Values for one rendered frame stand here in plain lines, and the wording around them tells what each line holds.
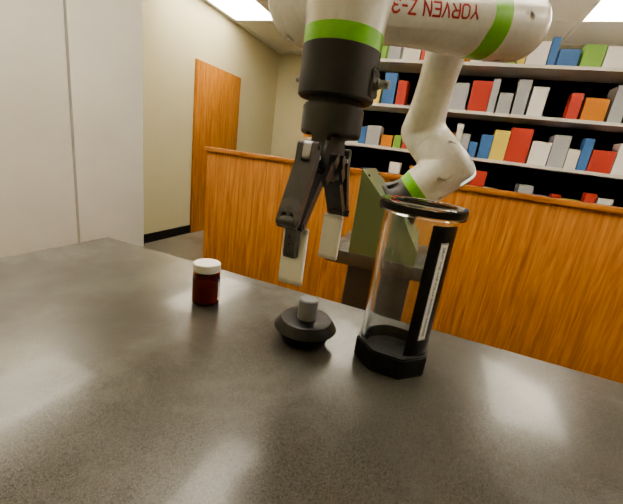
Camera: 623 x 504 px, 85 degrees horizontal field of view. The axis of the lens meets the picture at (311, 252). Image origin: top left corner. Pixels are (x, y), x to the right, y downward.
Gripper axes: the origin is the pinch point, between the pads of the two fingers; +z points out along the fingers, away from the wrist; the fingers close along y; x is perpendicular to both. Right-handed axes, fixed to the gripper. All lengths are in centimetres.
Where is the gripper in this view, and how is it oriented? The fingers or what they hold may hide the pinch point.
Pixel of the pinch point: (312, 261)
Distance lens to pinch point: 47.4
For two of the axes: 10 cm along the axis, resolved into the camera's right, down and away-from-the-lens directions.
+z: -1.3, 9.5, 2.7
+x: -9.2, -2.2, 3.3
